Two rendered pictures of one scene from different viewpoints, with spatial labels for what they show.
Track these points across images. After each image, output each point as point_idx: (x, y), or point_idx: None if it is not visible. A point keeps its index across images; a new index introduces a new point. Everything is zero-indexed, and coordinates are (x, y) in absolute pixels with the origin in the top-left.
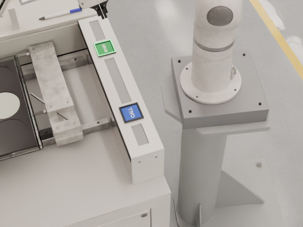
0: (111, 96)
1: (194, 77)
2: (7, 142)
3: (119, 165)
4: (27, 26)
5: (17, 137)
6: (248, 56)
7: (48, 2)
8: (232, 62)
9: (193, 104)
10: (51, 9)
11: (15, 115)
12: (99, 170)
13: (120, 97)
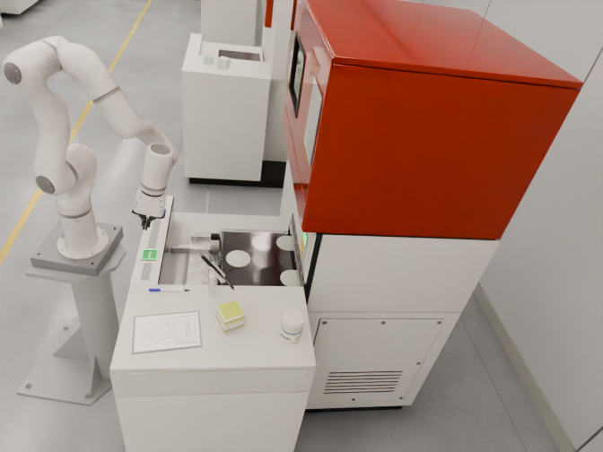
0: (164, 225)
1: (97, 232)
2: (240, 237)
3: (176, 230)
4: (202, 288)
5: (233, 238)
6: (36, 252)
7: (174, 306)
8: (53, 251)
9: (109, 232)
10: (175, 299)
11: (231, 249)
12: (189, 230)
13: (159, 224)
